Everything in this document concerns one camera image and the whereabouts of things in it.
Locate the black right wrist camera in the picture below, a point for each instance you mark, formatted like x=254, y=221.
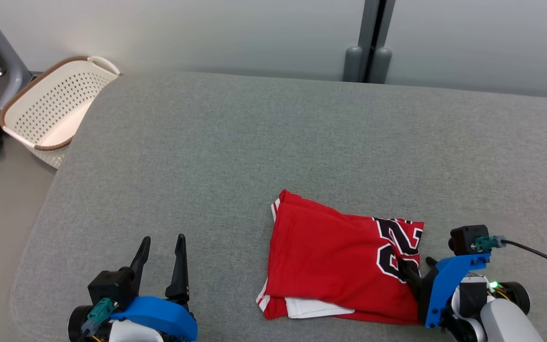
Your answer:
x=466, y=240

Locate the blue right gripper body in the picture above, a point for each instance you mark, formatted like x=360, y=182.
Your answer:
x=444, y=285

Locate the grey metal stand leg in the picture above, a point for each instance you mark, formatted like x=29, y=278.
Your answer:
x=14, y=71

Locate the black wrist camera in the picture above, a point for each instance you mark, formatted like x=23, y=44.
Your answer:
x=109, y=287
x=466, y=240

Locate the white perforated laundry basket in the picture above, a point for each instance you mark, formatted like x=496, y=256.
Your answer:
x=60, y=109

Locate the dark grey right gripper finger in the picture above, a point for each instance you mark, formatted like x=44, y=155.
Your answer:
x=413, y=280
x=432, y=262

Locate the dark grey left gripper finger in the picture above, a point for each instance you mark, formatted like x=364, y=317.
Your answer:
x=178, y=275
x=140, y=261

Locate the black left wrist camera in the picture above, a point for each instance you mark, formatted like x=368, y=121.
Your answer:
x=109, y=287

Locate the grey aluminium partition post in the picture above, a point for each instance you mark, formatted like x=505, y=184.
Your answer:
x=373, y=28

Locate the red white basketball jersey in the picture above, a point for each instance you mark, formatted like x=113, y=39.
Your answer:
x=325, y=256

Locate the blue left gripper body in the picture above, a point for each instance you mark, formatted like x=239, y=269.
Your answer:
x=159, y=316

